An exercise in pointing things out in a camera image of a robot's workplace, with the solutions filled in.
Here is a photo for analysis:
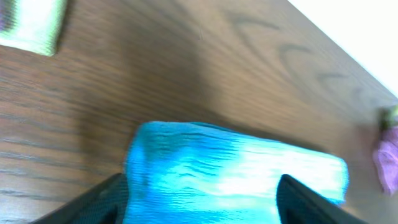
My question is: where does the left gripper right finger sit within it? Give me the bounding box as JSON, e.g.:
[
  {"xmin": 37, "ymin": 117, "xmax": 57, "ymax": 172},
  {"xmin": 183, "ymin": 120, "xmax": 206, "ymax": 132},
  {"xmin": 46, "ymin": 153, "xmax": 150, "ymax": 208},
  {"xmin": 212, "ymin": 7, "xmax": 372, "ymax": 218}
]
[{"xmin": 276, "ymin": 174, "xmax": 366, "ymax": 224}]

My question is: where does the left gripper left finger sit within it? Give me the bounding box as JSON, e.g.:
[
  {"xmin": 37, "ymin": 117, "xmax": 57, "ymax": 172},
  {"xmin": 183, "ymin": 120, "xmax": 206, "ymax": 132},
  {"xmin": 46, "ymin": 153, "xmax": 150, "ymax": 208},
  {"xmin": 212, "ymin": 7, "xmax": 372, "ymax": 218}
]
[{"xmin": 33, "ymin": 173, "xmax": 129, "ymax": 224}]

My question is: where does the blue microfiber cloth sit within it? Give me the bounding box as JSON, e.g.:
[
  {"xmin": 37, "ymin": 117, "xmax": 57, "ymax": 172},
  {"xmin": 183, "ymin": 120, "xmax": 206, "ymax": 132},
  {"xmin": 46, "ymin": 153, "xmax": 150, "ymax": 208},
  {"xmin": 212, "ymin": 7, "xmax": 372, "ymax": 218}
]
[{"xmin": 124, "ymin": 121, "xmax": 349, "ymax": 224}]

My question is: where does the crumpled purple cloth right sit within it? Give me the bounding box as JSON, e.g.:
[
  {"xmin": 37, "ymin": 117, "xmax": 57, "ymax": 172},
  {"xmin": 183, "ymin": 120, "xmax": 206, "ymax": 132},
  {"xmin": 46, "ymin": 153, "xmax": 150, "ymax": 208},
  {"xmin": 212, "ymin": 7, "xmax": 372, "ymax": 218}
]
[{"xmin": 373, "ymin": 127, "xmax": 397, "ymax": 195}]

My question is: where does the green cloth right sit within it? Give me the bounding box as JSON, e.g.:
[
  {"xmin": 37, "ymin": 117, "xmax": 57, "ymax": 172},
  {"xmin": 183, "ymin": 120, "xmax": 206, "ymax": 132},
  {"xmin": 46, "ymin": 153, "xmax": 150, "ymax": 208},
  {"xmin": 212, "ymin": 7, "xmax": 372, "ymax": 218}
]
[{"xmin": 381, "ymin": 105, "xmax": 397, "ymax": 130}]

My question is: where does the folded green cloth left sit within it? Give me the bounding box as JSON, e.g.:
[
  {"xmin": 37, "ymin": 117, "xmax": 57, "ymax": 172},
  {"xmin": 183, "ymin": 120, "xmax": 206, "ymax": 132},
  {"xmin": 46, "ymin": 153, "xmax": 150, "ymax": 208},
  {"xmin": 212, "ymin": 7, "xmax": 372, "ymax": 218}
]
[{"xmin": 1, "ymin": 0, "xmax": 68, "ymax": 57}]

